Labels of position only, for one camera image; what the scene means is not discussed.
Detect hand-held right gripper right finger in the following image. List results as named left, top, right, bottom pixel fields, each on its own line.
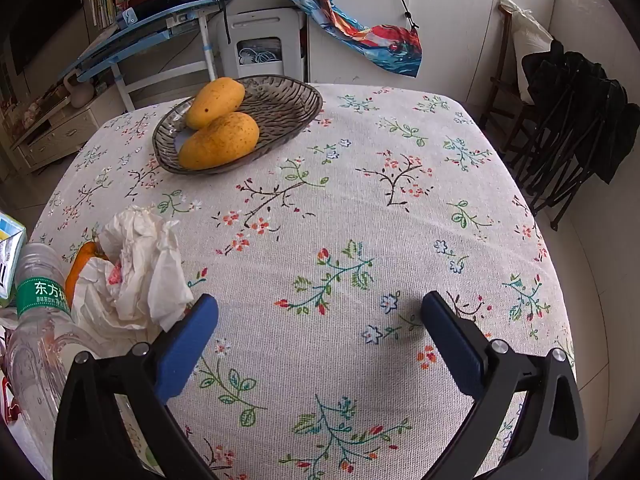
left=421, top=291, right=588, bottom=480

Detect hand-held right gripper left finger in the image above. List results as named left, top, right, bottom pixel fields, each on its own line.
left=52, top=294, right=221, bottom=480

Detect long orange peel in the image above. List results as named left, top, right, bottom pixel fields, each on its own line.
left=65, top=241, right=108, bottom=308

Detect clear plastic bottle green label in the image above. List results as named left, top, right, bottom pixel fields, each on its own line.
left=4, top=242, right=121, bottom=431

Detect light blue drink carton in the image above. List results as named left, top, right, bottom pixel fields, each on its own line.
left=0, top=211, right=27, bottom=308

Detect floral tablecloth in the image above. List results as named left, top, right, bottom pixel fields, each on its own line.
left=27, top=82, right=578, bottom=480

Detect yellow mango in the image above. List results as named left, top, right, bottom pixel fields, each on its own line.
left=178, top=112, right=261, bottom=171
left=185, top=77, right=246, bottom=130

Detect cream television stand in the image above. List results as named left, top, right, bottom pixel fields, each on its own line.
left=10, top=95, right=126, bottom=176

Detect woven oval fruit basket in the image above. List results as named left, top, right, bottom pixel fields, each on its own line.
left=152, top=75, right=323, bottom=176

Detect dark wooden chair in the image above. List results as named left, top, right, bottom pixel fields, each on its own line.
left=480, top=4, right=536, bottom=136

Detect black folding chairs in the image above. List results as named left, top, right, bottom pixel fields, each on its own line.
left=502, top=39, right=640, bottom=231

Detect beige vase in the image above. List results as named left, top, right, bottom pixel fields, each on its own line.
left=64, top=72, right=96, bottom=108

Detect colourful printed cloth bag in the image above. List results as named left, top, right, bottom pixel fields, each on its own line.
left=278, top=0, right=424, bottom=78

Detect blue study desk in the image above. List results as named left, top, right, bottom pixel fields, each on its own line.
left=60, top=0, right=235, bottom=111

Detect white cloth bag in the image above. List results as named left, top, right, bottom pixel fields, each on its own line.
left=500, top=0, right=556, bottom=101

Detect white cabinet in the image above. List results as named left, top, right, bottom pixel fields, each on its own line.
left=307, top=0, right=558, bottom=106

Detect black wall television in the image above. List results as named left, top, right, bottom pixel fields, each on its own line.
left=0, top=0, right=83, bottom=76

